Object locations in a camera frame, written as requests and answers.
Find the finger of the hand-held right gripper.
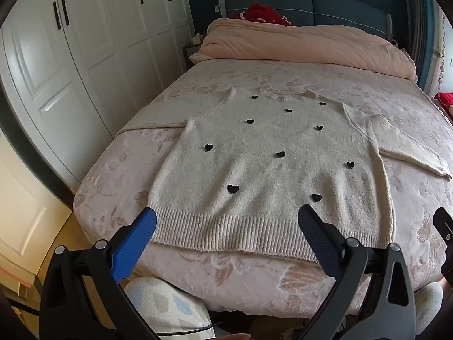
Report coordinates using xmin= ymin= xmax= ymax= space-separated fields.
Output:
xmin=432 ymin=207 xmax=453 ymax=286

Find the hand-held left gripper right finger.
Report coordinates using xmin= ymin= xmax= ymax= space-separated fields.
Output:
xmin=298 ymin=204 xmax=416 ymax=340

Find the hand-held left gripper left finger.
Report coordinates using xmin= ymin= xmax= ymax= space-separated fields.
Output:
xmin=39 ymin=206 xmax=160 ymax=340

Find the cream sweater with black hearts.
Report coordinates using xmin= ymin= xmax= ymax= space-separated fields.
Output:
xmin=118 ymin=86 xmax=453 ymax=263

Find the person's right leg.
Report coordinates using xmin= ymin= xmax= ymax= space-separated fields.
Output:
xmin=412 ymin=282 xmax=444 ymax=335

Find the person's leg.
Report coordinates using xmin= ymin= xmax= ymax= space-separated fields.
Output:
xmin=412 ymin=282 xmax=444 ymax=335
xmin=124 ymin=276 xmax=216 ymax=340

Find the bed with floral bedspread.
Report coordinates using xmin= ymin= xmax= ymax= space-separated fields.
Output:
xmin=72 ymin=58 xmax=453 ymax=321

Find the person's left leg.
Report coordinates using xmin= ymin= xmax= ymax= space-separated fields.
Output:
xmin=124 ymin=276 xmax=216 ymax=340

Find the cream panelled cabinet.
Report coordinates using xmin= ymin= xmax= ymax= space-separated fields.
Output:
xmin=0 ymin=127 xmax=73 ymax=291

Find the red bundle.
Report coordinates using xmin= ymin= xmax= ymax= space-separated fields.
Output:
xmin=433 ymin=92 xmax=453 ymax=114

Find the white wardrobe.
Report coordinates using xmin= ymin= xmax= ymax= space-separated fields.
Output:
xmin=0 ymin=0 xmax=193 ymax=192

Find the dark nightstand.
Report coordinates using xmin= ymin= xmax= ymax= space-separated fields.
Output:
xmin=182 ymin=44 xmax=204 ymax=73

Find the pink duvet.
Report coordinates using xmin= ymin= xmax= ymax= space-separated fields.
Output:
xmin=189 ymin=18 xmax=418 ymax=82

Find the dark curtain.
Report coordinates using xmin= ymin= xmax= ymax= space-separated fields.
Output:
xmin=401 ymin=0 xmax=436 ymax=89

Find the red cloth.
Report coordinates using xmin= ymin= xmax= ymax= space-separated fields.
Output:
xmin=230 ymin=3 xmax=294 ymax=27

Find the blue padded headboard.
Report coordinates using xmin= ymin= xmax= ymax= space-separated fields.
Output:
xmin=217 ymin=0 xmax=406 ymax=39

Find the black cable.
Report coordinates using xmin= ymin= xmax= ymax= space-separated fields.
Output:
xmin=156 ymin=322 xmax=224 ymax=336

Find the string of wall decals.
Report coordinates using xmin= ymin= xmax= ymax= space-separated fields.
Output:
xmin=437 ymin=32 xmax=447 ymax=86

